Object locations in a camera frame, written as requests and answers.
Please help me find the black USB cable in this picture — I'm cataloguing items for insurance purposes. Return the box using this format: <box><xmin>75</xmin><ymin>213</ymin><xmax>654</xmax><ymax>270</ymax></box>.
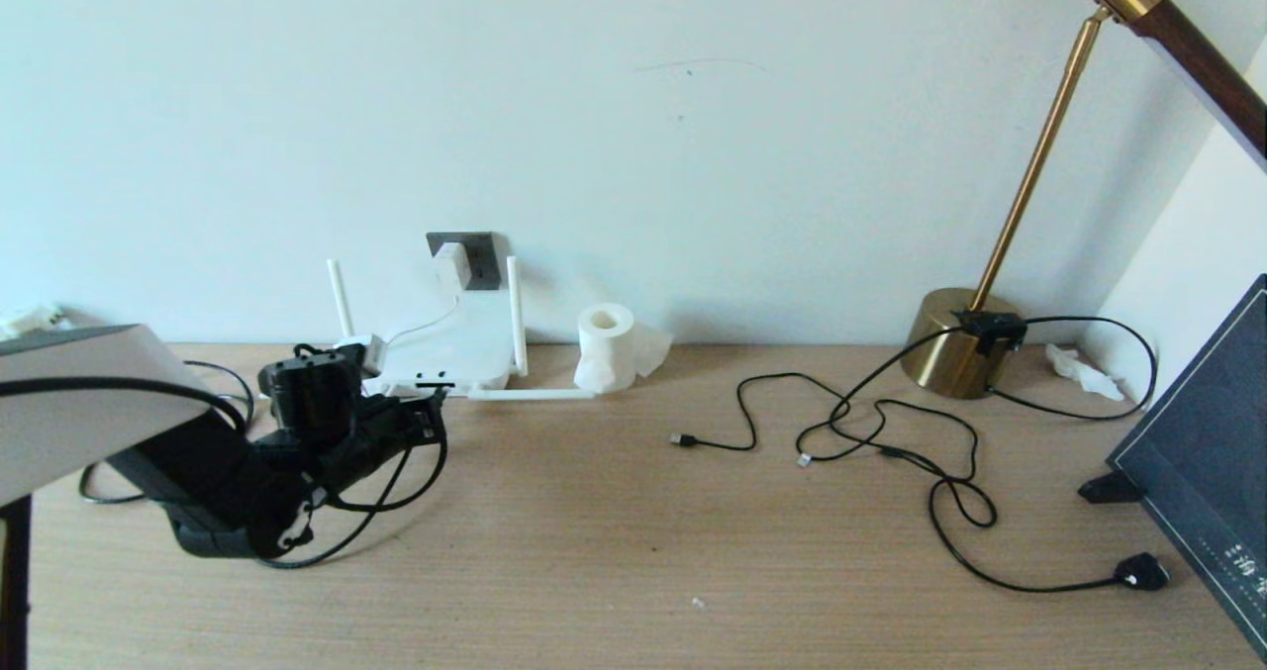
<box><xmin>670</xmin><ymin>373</ymin><xmax>983</xmax><ymax>483</ymax></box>

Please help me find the white power adapter with cord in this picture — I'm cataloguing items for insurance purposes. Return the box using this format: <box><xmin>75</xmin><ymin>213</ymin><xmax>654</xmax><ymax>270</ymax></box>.
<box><xmin>356</xmin><ymin>242</ymin><xmax>476</xmax><ymax>384</ymax></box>

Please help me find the grey wall socket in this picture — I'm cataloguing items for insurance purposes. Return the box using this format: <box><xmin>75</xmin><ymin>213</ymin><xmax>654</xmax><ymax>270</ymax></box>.
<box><xmin>426</xmin><ymin>232</ymin><xmax>499</xmax><ymax>291</ymax></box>

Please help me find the white plastic wrapped item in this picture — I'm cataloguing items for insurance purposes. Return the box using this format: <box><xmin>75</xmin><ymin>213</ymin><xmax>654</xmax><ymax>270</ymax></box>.
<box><xmin>0</xmin><ymin>304</ymin><xmax>66</xmax><ymax>339</ymax></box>

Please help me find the crumpled white tissue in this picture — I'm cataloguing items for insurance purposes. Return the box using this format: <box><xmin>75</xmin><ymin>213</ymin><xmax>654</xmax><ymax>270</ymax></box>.
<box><xmin>1046</xmin><ymin>343</ymin><xmax>1127</xmax><ymax>402</ymax></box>

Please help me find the black lamp cable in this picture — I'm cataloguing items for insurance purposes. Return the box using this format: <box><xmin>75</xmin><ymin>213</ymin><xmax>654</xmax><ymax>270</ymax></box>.
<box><xmin>795</xmin><ymin>316</ymin><xmax>1171</xmax><ymax>594</ymax></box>

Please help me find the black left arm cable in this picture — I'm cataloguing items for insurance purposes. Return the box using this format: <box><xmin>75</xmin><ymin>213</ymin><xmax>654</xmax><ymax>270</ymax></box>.
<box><xmin>0</xmin><ymin>377</ymin><xmax>449</xmax><ymax>514</ymax></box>

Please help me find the black inline cord box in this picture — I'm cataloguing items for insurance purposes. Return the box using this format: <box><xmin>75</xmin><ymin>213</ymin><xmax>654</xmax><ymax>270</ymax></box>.
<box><xmin>952</xmin><ymin>310</ymin><xmax>1030</xmax><ymax>356</ymax></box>

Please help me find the white router with antennas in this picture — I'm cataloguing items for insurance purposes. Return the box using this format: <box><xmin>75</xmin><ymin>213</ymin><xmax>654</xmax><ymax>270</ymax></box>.
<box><xmin>328</xmin><ymin>256</ymin><xmax>596</xmax><ymax>401</ymax></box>

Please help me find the white toilet paper roll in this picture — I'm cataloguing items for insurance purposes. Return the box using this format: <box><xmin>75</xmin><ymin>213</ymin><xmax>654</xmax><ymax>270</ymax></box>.
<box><xmin>576</xmin><ymin>302</ymin><xmax>675</xmax><ymax>395</ymax></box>

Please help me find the dark framed board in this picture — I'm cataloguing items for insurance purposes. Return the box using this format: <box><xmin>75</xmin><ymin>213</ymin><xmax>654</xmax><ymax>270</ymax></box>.
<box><xmin>1107</xmin><ymin>274</ymin><xmax>1267</xmax><ymax>661</ymax></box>

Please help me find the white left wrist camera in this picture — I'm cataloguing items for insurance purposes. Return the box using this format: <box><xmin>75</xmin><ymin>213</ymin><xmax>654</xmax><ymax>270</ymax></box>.
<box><xmin>332</xmin><ymin>334</ymin><xmax>385</xmax><ymax>375</ymax></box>

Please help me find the brass desk lamp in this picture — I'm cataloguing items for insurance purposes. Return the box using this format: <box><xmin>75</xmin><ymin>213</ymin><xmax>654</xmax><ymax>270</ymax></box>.
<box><xmin>901</xmin><ymin>0</ymin><xmax>1267</xmax><ymax>401</ymax></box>

